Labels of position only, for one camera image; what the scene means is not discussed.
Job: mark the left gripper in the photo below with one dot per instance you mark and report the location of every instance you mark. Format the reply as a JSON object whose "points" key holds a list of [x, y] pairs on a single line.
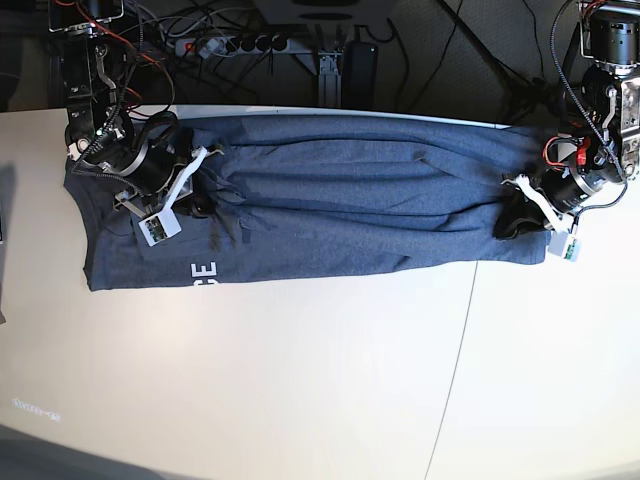
{"points": [[530, 210]]}

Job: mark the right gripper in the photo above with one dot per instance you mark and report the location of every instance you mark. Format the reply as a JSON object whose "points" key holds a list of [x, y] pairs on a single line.
{"points": [[162, 173]]}

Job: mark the blue grey T-shirt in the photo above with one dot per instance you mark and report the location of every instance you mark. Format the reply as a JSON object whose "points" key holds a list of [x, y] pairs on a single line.
{"points": [[297, 197]]}

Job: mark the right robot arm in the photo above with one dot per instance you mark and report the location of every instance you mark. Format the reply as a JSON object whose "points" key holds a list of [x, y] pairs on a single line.
{"points": [[102, 50]]}

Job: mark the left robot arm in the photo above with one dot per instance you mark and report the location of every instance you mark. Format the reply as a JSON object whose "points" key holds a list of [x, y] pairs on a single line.
{"points": [[599, 108]]}

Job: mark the black tripod stand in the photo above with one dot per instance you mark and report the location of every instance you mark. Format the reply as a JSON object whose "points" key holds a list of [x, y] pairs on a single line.
{"points": [[523, 95]]}

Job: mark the white power strip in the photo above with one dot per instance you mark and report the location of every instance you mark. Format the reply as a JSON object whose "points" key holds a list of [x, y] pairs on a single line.
{"points": [[221, 47]]}

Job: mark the grey speaker box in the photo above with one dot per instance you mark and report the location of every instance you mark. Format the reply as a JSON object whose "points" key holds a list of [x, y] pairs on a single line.
{"points": [[324, 11]]}

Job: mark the black power adapter box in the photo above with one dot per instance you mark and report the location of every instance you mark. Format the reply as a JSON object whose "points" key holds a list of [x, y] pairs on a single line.
{"points": [[358, 75]]}

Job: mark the white table label sticker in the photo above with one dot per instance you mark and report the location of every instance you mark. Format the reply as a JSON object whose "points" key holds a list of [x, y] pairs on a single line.
{"points": [[36, 410]]}

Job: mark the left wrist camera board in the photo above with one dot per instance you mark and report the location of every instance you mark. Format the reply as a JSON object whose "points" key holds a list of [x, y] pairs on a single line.
{"points": [[564, 245]]}

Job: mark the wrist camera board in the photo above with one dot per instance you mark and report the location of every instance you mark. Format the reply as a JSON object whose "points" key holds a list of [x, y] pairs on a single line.
{"points": [[564, 245], [159, 227]]}

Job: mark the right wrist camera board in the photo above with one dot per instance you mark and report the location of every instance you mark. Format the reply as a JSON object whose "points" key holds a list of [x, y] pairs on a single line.
{"points": [[159, 227]]}

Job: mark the aluminium frame post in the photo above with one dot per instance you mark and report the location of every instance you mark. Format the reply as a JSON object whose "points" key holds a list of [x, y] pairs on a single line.
{"points": [[329, 80]]}

